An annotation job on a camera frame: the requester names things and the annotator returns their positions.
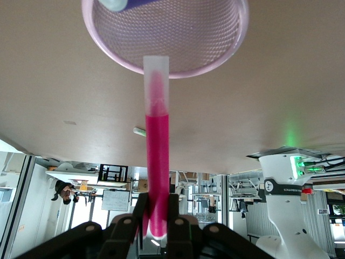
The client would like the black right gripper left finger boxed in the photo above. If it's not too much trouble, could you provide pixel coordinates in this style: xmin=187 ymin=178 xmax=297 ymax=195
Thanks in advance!
xmin=16 ymin=192 xmax=151 ymax=259

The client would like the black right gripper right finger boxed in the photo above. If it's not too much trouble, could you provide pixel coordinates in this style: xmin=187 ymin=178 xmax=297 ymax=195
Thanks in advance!
xmin=166 ymin=193 xmax=273 ymax=259

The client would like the pink pen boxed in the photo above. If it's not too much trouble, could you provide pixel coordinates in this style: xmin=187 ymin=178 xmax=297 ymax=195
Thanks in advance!
xmin=142 ymin=55 xmax=171 ymax=241

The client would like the purple pen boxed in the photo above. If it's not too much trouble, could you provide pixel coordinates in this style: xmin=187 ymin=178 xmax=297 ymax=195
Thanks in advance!
xmin=96 ymin=0 xmax=160 ymax=12

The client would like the pink mesh pen holder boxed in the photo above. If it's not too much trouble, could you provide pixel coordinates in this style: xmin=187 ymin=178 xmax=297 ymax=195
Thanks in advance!
xmin=81 ymin=0 xmax=250 ymax=80

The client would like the whiteboard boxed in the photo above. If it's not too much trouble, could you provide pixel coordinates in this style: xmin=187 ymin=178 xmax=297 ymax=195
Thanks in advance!
xmin=101 ymin=189 xmax=131 ymax=212

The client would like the black rack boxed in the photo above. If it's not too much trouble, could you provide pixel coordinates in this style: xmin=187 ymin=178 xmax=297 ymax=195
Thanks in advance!
xmin=98 ymin=163 xmax=129 ymax=187

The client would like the person with dark hat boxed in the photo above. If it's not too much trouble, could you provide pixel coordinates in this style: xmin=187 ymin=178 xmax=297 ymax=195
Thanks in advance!
xmin=51 ymin=180 xmax=80 ymax=206

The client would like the brown paper table cover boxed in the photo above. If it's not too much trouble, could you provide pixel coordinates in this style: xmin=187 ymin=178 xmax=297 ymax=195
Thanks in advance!
xmin=0 ymin=0 xmax=345 ymax=175

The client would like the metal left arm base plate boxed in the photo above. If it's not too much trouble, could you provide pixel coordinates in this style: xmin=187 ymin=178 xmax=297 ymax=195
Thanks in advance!
xmin=246 ymin=146 xmax=333 ymax=160

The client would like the black cable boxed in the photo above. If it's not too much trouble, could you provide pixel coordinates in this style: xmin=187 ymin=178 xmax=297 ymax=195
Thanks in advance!
xmin=309 ymin=157 xmax=345 ymax=172

